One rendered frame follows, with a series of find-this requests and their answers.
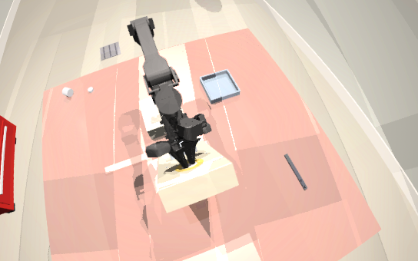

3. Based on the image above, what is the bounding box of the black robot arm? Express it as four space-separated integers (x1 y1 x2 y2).
127 16 207 140

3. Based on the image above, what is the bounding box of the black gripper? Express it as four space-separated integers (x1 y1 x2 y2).
145 110 212 168

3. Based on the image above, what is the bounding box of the grey flat bar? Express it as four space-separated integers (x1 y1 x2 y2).
284 154 307 190

